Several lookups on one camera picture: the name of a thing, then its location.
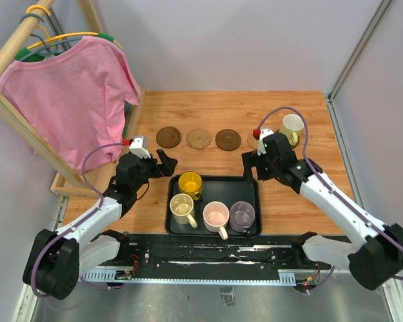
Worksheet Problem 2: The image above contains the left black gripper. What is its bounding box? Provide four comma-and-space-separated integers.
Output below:
132, 149, 177, 192

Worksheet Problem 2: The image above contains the woven rattan coaster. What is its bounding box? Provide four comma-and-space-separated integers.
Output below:
247, 131, 261, 150
186, 128, 212, 150

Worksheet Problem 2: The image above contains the brown wooden coaster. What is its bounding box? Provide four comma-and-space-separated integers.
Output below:
275, 129, 300, 149
215, 129, 241, 151
156, 127, 182, 148

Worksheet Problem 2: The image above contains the pale green octagonal mug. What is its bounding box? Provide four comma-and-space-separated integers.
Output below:
279, 114, 304, 146

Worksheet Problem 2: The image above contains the purple mug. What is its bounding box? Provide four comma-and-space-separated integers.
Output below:
229, 201, 255, 235

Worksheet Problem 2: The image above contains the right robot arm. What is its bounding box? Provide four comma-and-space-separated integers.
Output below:
242, 129, 403, 290

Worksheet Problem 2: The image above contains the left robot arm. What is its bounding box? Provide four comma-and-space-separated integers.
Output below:
23, 149, 178, 300

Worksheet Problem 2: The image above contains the yellow glass mug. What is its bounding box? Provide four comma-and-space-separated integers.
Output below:
178, 171, 203, 201

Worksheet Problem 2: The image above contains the black plastic tray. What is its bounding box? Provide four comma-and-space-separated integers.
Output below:
165, 175, 262, 239

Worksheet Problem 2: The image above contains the cream yellow mug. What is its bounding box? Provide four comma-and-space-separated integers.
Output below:
169, 193, 197, 229

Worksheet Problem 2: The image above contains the pink mug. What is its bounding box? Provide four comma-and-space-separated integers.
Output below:
202, 201, 230, 240

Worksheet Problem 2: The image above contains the wooden clothes rack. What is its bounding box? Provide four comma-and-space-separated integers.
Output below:
0, 1, 145, 198

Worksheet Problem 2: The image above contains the pink t-shirt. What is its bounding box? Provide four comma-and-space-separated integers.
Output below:
0, 36, 141, 172

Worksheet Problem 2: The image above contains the grey clothes hanger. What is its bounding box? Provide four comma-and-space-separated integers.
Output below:
18, 7, 83, 62

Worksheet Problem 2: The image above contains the green clothes hanger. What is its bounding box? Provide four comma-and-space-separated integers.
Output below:
14, 33, 122, 61

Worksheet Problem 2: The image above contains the yellow clothes hanger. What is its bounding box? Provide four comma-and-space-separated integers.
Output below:
44, 0, 106, 44

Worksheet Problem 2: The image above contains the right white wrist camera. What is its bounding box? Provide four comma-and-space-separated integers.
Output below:
257, 128, 274, 156

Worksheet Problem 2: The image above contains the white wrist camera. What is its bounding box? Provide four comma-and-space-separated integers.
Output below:
129, 136, 151, 159
257, 128, 274, 156

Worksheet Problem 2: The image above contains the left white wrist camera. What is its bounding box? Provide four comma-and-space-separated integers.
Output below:
129, 136, 151, 159

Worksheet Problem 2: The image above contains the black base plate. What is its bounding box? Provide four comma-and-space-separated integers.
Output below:
90, 233, 332, 281

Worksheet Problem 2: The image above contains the white slotted cable duct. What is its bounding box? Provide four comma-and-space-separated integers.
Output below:
80, 268, 296, 285

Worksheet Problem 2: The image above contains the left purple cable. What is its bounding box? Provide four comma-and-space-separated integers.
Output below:
30, 140, 130, 309

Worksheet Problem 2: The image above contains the aluminium corner post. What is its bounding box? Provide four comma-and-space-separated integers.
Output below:
328, 0, 395, 100

